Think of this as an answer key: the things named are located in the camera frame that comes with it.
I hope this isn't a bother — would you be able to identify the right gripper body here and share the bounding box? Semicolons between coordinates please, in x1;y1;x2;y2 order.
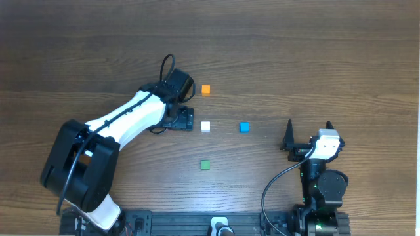
280;141;313;163

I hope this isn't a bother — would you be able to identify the mounting rail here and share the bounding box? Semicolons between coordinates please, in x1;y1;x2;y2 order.
60;209;351;236

